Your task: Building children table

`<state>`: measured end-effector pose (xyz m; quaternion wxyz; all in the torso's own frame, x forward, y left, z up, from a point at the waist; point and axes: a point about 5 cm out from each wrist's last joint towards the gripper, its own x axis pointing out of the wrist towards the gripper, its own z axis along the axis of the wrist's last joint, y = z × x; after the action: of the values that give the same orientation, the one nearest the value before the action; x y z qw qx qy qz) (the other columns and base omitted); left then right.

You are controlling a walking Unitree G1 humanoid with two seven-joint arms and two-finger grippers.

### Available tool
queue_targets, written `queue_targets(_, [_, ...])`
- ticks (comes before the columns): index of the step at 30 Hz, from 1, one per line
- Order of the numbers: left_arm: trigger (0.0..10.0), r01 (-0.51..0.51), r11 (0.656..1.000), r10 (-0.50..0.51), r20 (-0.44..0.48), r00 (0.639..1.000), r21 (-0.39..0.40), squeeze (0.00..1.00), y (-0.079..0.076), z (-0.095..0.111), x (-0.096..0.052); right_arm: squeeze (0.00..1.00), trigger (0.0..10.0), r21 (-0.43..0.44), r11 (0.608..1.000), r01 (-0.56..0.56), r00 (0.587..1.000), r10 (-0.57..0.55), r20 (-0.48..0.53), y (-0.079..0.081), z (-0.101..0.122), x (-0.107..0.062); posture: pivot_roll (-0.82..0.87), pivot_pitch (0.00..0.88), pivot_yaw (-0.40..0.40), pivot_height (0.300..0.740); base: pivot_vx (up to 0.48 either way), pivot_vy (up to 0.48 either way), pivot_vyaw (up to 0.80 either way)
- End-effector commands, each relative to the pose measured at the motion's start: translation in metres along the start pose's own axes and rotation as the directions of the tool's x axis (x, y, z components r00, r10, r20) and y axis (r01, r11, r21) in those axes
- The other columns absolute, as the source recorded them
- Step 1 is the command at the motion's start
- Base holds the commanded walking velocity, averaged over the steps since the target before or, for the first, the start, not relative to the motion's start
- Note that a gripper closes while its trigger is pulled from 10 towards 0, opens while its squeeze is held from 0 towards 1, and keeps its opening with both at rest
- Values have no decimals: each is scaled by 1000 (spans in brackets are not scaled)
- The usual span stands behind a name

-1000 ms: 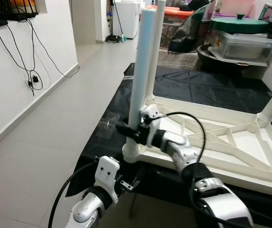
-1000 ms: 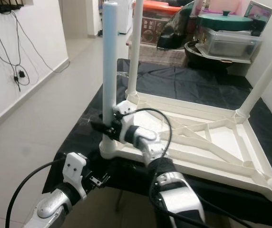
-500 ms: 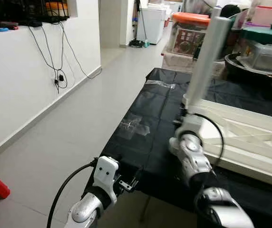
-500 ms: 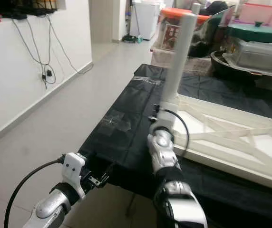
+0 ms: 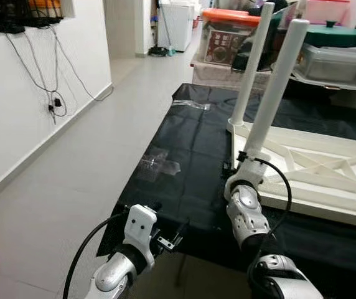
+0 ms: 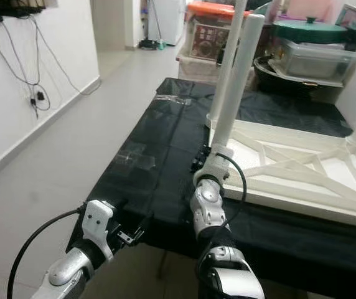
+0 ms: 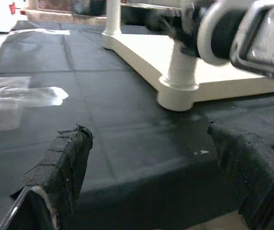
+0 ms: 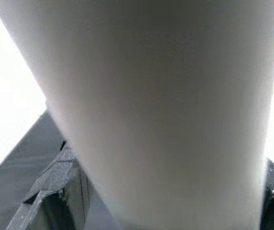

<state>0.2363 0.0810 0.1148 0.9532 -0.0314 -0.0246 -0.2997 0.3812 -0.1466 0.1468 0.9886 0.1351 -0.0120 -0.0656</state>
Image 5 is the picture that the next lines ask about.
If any white plastic children table top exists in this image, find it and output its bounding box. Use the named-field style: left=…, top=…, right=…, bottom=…
left=228, top=118, right=356, bottom=230

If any black tablecloth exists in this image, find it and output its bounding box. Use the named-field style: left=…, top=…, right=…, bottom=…
left=96, top=83, right=356, bottom=299

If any clear tape patch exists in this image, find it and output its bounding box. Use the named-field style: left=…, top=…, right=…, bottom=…
left=134, top=149, right=182, bottom=183

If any clear plastic wrap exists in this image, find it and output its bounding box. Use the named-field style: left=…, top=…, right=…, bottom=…
left=173, top=100, right=211, bottom=112

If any patterned beige bench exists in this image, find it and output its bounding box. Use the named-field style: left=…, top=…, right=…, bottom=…
left=190, top=59, right=272, bottom=88

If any black round basin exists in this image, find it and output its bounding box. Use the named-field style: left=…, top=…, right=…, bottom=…
left=271, top=59, right=356, bottom=103

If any black plastic bag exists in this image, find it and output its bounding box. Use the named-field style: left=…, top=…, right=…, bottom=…
left=231, top=0, right=300, bottom=74

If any storage box with orange lid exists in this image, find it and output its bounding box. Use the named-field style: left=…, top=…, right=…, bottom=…
left=197, top=7, right=263, bottom=68

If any floor mop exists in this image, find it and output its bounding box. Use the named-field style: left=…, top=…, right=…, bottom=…
left=148, top=0, right=177, bottom=58

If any clear plastic storage box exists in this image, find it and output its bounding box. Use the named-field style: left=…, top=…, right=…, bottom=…
left=293, top=44, right=356, bottom=89

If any white appliance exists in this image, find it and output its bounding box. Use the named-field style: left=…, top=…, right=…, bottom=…
left=158, top=0, right=197, bottom=52

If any dark green round lid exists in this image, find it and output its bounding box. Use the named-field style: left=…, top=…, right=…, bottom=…
left=302, top=22, right=356, bottom=48

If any pink storage box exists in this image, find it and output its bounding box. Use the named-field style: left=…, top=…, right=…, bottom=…
left=302, top=0, right=353, bottom=27

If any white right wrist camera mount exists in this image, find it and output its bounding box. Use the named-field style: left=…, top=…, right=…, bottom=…
left=227, top=153, right=269, bottom=187

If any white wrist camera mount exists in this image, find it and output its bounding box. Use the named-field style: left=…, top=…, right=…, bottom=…
left=123, top=204, right=159, bottom=262
left=227, top=153, right=269, bottom=187

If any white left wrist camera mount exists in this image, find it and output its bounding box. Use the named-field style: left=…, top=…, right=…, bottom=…
left=123, top=204, right=159, bottom=262

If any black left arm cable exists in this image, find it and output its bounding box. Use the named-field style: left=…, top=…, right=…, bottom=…
left=63, top=212, right=129, bottom=299

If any black wall cable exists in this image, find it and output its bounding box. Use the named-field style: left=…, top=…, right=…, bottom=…
left=4, top=28, right=113, bottom=125

